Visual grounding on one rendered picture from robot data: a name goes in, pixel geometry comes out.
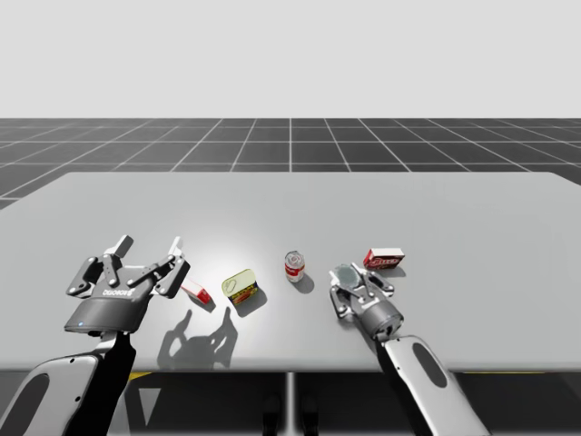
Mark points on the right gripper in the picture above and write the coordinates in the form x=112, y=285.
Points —
x=381, y=318

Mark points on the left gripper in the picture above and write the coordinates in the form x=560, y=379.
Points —
x=111, y=306

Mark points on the red and white can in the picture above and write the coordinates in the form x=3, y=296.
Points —
x=295, y=267

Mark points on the green and blue rectangular can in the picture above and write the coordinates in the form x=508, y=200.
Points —
x=240, y=288

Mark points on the red and white carton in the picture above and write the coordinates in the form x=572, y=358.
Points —
x=198, y=292

